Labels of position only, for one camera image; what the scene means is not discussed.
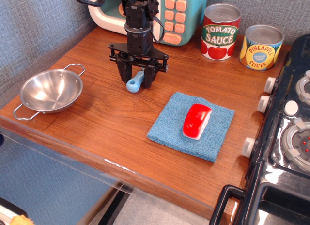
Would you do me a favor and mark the tomato sauce can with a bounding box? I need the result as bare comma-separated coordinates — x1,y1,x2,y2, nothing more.
201,3,241,60

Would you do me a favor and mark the blue handled grey spoon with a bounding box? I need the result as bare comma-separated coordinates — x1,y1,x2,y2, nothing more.
126,68,144,93

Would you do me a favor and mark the red toy sushi piece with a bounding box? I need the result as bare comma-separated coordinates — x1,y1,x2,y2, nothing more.
182,103,213,140

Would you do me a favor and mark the pineapple slices can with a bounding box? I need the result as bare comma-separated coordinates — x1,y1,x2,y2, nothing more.
239,24,284,71

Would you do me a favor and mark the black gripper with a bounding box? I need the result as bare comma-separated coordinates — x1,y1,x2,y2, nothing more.
108,26,169,88

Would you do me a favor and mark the black toy stove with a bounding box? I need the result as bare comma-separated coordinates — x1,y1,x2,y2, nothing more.
210,34,310,225

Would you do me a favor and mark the toy microwave oven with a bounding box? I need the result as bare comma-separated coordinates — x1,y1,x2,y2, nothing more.
88,0,207,46

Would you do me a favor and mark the orange fuzzy object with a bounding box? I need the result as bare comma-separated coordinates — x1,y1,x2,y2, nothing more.
0,215,34,225

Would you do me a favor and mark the steel two-handled bowl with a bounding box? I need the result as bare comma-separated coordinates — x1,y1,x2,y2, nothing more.
13,64,86,121

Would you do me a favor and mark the blue folded cloth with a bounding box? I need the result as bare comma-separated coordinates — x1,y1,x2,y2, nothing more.
147,92,234,162

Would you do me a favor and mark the black cable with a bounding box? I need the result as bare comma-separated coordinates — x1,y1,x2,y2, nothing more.
69,0,165,44

